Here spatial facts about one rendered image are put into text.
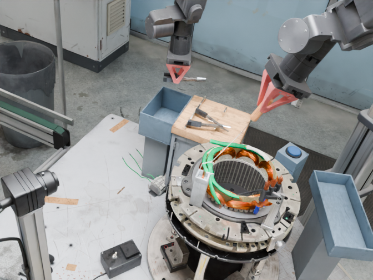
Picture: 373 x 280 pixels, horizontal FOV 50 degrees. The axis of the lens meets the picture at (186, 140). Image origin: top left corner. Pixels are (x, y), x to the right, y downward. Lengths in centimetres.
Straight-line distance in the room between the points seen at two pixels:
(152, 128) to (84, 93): 195
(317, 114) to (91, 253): 255
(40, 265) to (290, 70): 54
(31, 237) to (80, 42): 278
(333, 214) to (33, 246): 77
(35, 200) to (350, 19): 56
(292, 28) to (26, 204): 48
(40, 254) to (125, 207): 68
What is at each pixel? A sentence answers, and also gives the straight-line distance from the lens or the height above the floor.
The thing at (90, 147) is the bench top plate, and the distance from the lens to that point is 151.
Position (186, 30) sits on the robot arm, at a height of 133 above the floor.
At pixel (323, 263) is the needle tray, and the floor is 89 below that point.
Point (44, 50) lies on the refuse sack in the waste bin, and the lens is 258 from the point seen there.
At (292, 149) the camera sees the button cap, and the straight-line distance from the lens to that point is 124.
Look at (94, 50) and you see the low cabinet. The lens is 327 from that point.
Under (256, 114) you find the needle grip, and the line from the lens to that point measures 85.
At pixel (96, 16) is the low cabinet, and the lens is 314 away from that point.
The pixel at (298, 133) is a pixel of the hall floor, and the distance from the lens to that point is 314.
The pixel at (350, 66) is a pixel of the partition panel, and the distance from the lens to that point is 325.
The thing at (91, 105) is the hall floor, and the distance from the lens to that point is 301.
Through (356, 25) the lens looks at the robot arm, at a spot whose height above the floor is 155.
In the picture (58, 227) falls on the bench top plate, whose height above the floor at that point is 78.
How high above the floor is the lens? 180
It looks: 40 degrees down
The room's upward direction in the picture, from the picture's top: 11 degrees clockwise
